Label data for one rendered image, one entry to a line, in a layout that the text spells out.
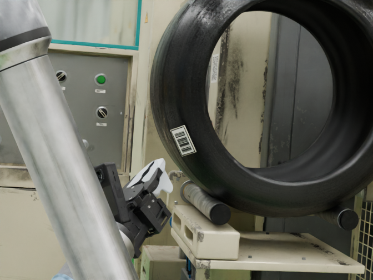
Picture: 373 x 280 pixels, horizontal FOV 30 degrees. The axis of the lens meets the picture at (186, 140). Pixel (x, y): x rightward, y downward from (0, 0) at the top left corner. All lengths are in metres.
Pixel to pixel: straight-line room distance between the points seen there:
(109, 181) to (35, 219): 0.89
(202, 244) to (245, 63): 0.57
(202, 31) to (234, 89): 0.42
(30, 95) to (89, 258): 0.24
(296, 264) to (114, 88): 0.89
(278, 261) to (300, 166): 0.33
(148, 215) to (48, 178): 0.33
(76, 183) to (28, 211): 1.15
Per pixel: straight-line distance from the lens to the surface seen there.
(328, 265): 1.53
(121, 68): 2.13
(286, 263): 1.50
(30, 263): 2.13
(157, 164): 1.31
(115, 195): 1.23
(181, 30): 1.44
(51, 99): 0.96
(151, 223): 1.25
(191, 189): 1.69
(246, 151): 1.82
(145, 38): 5.05
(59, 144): 0.95
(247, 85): 1.81
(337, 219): 1.53
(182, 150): 1.43
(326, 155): 1.76
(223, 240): 1.45
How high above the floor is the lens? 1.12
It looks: 3 degrees down
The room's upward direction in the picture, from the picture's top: 4 degrees clockwise
